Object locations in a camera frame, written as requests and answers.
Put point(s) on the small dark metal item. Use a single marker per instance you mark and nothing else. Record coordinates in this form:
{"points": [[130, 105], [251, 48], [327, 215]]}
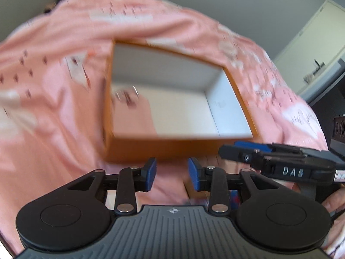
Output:
{"points": [[126, 95]]}

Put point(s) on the black speaker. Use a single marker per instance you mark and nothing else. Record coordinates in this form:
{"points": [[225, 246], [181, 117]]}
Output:
{"points": [[339, 128]]}

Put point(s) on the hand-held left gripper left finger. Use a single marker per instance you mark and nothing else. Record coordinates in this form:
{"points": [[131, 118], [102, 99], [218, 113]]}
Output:
{"points": [[151, 174]]}

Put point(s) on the pink printed blanket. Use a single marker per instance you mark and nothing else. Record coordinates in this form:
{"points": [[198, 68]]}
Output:
{"points": [[54, 140]]}

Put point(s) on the orange cardboard box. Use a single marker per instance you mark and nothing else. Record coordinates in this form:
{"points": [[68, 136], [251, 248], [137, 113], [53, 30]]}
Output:
{"points": [[161, 151]]}

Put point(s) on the white cabinet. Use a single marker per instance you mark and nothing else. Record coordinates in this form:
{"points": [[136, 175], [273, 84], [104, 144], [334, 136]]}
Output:
{"points": [[310, 48]]}

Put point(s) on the blue red small packet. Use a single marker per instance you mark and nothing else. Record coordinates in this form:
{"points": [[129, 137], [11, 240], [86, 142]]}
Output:
{"points": [[234, 197]]}

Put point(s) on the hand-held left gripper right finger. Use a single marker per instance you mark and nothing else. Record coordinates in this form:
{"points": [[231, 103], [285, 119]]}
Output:
{"points": [[194, 175]]}

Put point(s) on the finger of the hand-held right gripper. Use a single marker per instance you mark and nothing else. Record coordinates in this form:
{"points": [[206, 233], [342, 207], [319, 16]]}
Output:
{"points": [[237, 153], [253, 145]]}

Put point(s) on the person's right hand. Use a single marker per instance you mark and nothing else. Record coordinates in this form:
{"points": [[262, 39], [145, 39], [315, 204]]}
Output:
{"points": [[333, 202]]}

